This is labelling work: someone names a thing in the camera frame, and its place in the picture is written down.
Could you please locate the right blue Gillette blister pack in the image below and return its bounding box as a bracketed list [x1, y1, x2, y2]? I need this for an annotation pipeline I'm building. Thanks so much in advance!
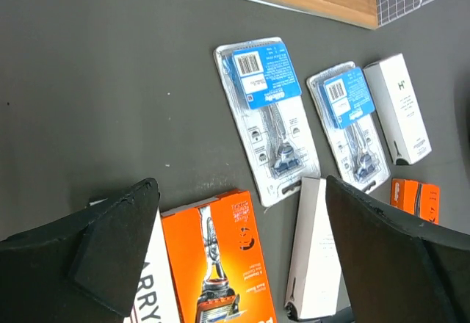
[306, 61, 390, 193]

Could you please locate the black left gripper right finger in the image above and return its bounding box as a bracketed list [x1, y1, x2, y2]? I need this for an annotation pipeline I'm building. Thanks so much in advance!
[325, 175, 469, 322]

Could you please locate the left orange Gillette Fusion box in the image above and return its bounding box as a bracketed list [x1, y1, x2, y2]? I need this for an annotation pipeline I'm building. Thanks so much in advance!
[162, 189, 277, 322]

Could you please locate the white Harry's logo box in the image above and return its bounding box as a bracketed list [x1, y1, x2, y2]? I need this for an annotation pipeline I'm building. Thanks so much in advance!
[124, 213, 180, 323]

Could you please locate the blue gillette blister pack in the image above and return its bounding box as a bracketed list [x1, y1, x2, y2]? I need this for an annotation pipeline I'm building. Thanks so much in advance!
[214, 37, 321, 208]
[306, 61, 390, 193]

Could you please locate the right orange Gillette Fusion box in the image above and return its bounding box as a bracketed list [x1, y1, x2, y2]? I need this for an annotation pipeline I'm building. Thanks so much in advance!
[390, 178, 440, 225]

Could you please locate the left blue Gillette blister pack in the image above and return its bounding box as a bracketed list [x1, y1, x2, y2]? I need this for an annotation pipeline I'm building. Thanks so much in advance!
[214, 37, 321, 208]

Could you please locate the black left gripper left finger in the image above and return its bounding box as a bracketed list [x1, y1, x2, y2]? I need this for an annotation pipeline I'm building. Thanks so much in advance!
[1, 178, 159, 322]

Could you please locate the orange gillette fusion box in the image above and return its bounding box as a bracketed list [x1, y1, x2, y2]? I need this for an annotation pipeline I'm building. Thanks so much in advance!
[390, 178, 440, 225]
[162, 189, 277, 322]

